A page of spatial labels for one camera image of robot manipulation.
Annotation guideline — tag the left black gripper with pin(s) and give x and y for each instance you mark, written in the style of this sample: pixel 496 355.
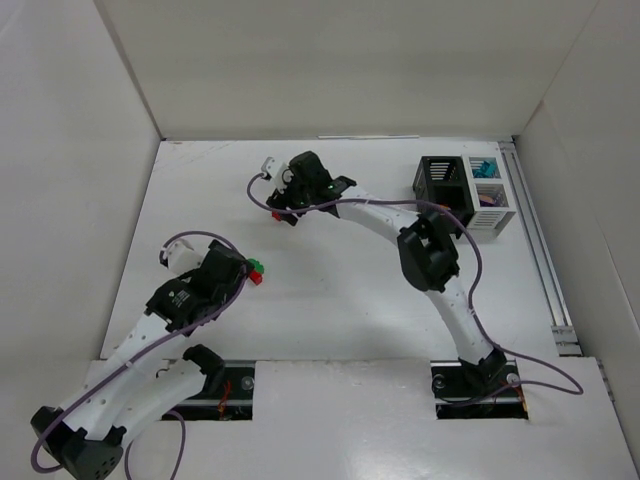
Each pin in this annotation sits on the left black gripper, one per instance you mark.
pixel 239 270

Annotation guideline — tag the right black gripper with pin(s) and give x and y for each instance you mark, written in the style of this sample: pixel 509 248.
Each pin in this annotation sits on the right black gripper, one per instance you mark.
pixel 285 205

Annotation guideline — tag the red and green lego block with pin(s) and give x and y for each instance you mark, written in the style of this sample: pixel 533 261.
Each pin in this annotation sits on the red and green lego block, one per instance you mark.
pixel 257 271

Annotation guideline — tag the teal curved lego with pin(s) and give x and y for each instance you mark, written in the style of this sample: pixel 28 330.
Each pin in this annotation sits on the teal curved lego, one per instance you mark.
pixel 478 169

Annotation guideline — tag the small teal lego cube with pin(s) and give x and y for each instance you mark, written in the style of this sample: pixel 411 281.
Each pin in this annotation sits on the small teal lego cube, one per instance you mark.
pixel 488 169

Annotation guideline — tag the purple arched lego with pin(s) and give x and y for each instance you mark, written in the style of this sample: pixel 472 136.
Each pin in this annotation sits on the purple arched lego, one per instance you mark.
pixel 491 199

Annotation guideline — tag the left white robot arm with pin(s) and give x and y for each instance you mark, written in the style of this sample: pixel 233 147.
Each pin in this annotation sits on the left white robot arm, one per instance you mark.
pixel 156 367

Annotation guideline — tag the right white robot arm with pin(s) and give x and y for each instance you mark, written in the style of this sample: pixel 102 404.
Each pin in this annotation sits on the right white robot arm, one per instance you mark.
pixel 427 255

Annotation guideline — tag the black two-cell container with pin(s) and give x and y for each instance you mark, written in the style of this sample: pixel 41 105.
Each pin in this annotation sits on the black two-cell container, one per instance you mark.
pixel 442 180

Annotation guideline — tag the white two-cell container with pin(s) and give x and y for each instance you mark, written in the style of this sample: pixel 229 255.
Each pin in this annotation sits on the white two-cell container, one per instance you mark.
pixel 491 220

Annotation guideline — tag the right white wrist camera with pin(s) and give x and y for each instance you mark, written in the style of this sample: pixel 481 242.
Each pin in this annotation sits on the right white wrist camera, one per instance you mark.
pixel 277 172

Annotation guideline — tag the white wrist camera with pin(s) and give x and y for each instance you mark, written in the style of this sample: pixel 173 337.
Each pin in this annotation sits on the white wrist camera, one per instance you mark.
pixel 180 257
pixel 277 172

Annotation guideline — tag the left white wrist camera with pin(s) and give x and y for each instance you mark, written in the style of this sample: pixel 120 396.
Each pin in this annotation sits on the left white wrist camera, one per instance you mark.
pixel 180 257

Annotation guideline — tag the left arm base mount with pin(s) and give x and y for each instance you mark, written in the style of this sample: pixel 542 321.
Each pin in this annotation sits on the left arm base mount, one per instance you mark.
pixel 227 393

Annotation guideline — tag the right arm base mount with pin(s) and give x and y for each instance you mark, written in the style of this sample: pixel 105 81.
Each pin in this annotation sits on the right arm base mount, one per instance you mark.
pixel 458 398

